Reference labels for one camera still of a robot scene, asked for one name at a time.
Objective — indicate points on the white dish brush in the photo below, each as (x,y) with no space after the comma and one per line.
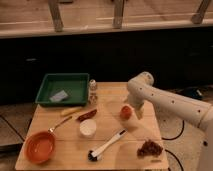
(93,155)

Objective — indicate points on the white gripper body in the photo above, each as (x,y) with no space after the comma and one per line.
(135,102)

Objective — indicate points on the grey sponge in tray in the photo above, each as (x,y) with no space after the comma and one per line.
(59,96)

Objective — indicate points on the bunch of dark grapes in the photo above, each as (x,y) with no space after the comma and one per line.
(149,148)

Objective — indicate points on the wooden chair leg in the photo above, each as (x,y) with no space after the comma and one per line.
(55,14)
(118,13)
(198,16)

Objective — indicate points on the wooden chair leg right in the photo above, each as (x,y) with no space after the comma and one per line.
(198,16)

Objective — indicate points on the orange frying pan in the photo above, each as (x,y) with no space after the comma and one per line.
(40,146)

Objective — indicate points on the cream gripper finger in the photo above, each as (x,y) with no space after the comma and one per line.
(139,112)

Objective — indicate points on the red chili pepper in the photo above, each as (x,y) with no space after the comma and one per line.
(87,115)

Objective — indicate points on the small spice shaker bottle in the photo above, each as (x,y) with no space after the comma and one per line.
(93,91)

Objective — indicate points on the wooden chair leg middle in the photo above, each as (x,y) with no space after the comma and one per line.
(118,13)

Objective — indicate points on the wooden chair leg left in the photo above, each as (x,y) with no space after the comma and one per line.
(55,14)

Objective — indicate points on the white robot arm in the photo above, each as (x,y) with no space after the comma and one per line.
(195,112)

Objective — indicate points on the white paper cup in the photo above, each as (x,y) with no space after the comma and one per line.
(88,127)

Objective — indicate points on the green plastic tray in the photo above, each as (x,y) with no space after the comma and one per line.
(74,85)

